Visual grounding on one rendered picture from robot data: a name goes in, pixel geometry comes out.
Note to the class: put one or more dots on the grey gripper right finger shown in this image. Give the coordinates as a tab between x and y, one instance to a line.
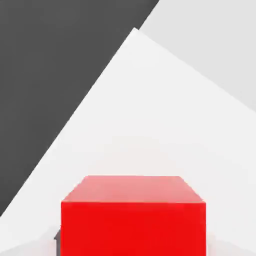
213	249

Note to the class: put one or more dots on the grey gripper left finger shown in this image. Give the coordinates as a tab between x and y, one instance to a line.
57	244

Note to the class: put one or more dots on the small red cube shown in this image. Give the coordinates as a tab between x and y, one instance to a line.
133	228

